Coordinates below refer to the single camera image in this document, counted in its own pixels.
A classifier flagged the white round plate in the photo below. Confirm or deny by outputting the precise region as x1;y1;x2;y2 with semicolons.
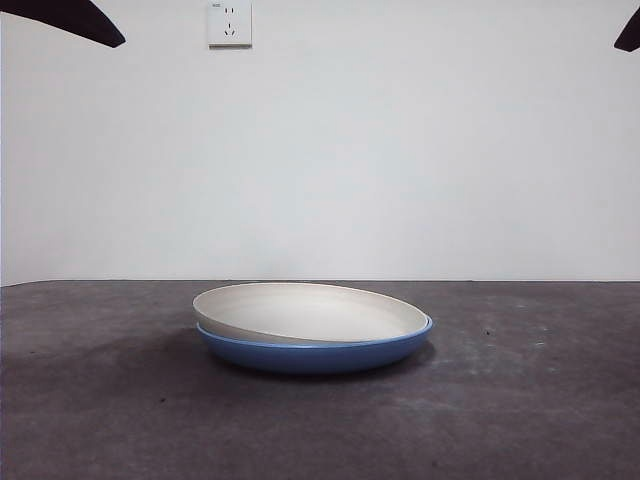
192;282;432;347

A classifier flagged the blue round plate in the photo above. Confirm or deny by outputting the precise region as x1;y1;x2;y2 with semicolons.
196;315;435;374

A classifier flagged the white wall socket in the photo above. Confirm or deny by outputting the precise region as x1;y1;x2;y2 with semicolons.
207;0;254;50

